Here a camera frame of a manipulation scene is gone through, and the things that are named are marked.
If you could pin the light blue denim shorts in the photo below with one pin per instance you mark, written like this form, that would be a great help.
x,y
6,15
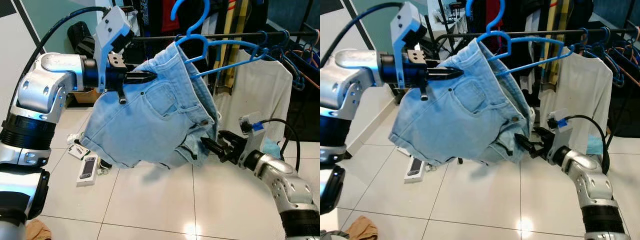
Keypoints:
x,y
150,120
460,120

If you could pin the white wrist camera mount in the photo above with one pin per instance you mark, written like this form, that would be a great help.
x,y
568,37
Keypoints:
x,y
112,30
407,25
560,135
250,145

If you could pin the copper pink metal hanger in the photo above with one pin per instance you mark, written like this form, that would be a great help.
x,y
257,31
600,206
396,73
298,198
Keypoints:
x,y
635,80
315,82

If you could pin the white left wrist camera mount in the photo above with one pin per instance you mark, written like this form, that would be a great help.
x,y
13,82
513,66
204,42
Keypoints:
x,y
112,30
407,25

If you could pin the tan garment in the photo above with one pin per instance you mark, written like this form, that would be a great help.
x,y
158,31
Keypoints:
x,y
37,231
361,229

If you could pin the black backpack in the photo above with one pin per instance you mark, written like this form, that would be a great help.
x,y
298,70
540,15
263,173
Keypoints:
x,y
80,40

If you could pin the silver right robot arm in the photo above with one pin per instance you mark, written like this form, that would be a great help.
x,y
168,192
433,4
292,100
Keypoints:
x,y
285,185
590,180

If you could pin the light blue face mask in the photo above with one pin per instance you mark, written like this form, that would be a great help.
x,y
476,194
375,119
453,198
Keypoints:
x,y
272,148
595,145

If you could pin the white console box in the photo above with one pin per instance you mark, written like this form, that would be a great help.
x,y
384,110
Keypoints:
x,y
87,170
415,170

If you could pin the black metal clothes rack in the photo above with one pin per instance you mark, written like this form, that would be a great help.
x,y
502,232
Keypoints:
x,y
452,36
145,38

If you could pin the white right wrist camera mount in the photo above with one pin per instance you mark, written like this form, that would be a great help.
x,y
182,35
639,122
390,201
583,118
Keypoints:
x,y
560,135
250,145

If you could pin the small white packet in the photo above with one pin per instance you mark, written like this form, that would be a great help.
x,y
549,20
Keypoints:
x,y
79,151

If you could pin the red t-shirt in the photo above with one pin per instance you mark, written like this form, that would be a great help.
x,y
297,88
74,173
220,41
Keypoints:
x,y
492,12
166,12

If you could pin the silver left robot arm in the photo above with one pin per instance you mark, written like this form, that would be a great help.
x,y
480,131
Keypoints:
x,y
350,75
45,85

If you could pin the yellow grey plaid shirt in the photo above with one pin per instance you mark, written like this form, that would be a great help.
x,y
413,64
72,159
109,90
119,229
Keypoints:
x,y
552,25
231,70

